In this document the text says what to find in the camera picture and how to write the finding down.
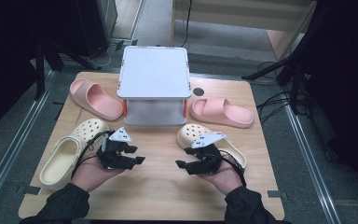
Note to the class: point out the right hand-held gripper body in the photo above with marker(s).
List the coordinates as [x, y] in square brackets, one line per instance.
[209, 158]

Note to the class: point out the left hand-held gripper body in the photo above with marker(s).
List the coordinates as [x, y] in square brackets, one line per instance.
[113, 157]

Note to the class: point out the cream clog shoe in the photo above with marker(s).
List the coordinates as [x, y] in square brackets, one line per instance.
[188, 133]
[62, 158]

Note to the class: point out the pink slide slipper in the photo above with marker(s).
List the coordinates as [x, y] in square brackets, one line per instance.
[99, 99]
[223, 112]

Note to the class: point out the white two-tier shoe rack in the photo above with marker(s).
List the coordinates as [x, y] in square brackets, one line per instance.
[154, 71]

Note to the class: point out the person's right hand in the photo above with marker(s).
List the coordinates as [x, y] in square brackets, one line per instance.
[227, 180]

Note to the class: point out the person's left hand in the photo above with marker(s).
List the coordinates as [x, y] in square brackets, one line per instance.
[90, 174]

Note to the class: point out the black round table grommet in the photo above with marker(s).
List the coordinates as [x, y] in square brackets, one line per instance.
[198, 91]

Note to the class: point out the black plug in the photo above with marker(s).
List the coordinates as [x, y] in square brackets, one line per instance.
[119, 45]

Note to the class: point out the black tripod stand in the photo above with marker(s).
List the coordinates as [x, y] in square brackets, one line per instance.
[39, 71]
[292, 62]

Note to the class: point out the dark cabinet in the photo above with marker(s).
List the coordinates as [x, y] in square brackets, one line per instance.
[96, 21]

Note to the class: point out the metal floor rail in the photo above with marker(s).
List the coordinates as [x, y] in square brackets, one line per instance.
[15, 146]
[310, 161]

